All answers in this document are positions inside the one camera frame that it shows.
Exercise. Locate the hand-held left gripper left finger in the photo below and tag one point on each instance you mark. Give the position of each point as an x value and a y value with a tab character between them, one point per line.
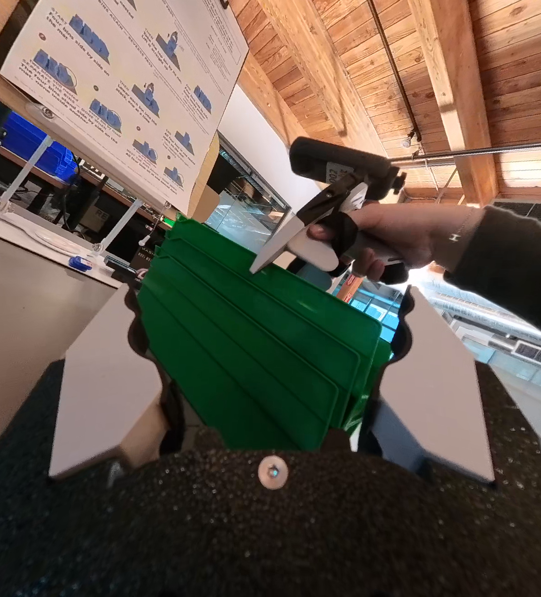
102	401

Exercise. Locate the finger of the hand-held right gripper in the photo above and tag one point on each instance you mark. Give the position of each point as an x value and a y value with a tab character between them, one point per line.
314	254
275	242

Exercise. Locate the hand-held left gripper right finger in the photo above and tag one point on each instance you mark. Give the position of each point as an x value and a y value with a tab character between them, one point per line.
438	401

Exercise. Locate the green plastic bin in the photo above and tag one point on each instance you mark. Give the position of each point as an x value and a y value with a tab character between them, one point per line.
275	326
214	387
298	301
251	350

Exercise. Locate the person's right hand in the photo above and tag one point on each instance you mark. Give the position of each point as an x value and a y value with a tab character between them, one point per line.
415	233

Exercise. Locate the wooden board stand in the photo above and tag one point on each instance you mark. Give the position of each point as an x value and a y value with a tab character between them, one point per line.
205	205

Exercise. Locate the black ceiling rod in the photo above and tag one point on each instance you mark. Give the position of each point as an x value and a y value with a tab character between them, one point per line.
394	70

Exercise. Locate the black box with blue edge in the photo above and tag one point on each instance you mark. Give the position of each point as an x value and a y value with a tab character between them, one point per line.
119	263

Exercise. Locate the small blue case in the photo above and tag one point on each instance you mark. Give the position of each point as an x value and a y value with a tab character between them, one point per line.
80	263

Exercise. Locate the grey ceiling pipe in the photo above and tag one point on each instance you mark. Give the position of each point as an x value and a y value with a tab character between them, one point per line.
484	156

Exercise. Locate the white round puck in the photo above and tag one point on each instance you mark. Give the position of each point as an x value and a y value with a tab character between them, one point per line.
58	239

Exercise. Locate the long wooden work table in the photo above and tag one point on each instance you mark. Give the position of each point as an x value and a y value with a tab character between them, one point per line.
112	196

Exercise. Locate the white document stand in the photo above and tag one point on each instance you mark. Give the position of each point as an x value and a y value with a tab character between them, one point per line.
0	219

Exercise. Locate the printed instruction sheet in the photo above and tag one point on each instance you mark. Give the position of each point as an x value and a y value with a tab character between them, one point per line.
135	70

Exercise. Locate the blue plastic tote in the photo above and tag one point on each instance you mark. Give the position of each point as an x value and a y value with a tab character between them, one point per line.
42	149

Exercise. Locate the wooden support post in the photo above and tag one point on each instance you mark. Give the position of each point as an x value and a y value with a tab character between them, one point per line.
347	289

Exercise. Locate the glass partition wall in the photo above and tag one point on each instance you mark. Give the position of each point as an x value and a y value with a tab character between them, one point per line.
251	196

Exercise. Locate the silver air duct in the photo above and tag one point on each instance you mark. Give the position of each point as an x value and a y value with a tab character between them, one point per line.
484	317

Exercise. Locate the wall vent grille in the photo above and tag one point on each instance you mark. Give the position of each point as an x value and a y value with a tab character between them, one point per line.
540	354

